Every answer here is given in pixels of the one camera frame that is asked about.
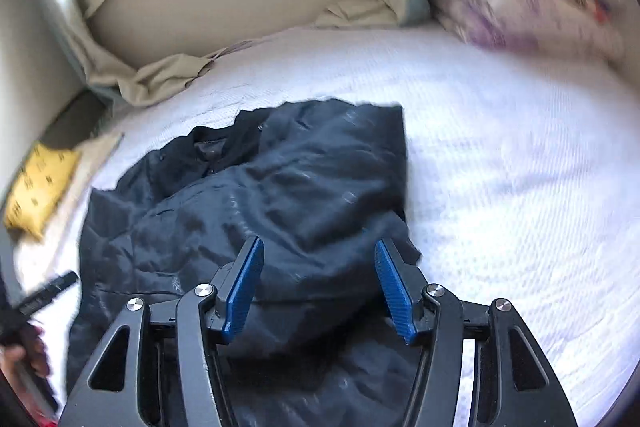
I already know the person's left hand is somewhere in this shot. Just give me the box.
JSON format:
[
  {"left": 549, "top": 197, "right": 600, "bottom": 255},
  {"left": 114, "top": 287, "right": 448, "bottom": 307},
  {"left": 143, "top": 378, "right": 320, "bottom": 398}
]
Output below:
[{"left": 0, "top": 323, "right": 54, "bottom": 427}]

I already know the dark bed side board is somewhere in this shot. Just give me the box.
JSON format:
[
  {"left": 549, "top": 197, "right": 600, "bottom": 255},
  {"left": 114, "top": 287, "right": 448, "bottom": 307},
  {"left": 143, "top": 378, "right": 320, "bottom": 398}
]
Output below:
[{"left": 0, "top": 89, "right": 106, "bottom": 208}]

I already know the black padded jacket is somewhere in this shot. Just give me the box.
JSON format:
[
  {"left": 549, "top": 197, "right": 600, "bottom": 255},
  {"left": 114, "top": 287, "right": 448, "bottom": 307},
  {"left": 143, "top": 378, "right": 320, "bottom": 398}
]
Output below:
[{"left": 66, "top": 100, "right": 419, "bottom": 426}]

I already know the beige left curtain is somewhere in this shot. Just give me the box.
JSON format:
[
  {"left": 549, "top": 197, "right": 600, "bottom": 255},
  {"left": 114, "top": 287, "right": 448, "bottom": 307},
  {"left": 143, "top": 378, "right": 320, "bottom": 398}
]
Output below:
[{"left": 38, "top": 0, "right": 246, "bottom": 107}]

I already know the white quilted bed mattress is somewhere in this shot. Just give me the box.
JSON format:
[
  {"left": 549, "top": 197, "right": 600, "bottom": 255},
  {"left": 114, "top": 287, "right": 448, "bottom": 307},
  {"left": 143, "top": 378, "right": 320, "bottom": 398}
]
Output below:
[{"left": 40, "top": 27, "right": 639, "bottom": 426}]

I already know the yellow patterned cushion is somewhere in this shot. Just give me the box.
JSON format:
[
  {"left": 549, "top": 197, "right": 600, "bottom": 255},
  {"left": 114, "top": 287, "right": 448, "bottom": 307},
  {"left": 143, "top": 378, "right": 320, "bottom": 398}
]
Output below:
[{"left": 3, "top": 142, "right": 81, "bottom": 242}]

